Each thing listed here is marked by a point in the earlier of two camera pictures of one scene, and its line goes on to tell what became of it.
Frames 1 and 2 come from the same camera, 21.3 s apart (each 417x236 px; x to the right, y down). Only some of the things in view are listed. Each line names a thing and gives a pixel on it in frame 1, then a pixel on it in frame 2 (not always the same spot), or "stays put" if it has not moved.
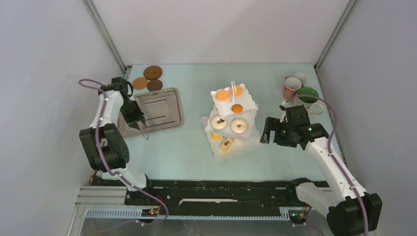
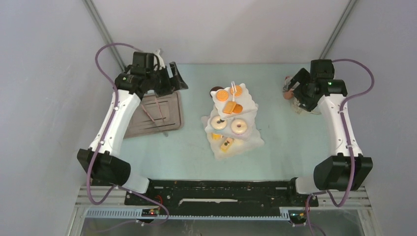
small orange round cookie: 239,90 stays put
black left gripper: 138,114 → 174,83
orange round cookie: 237,108 stays put
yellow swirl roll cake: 216,136 stays put
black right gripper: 273,124 → 303,77
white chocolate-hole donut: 218,123 stays put
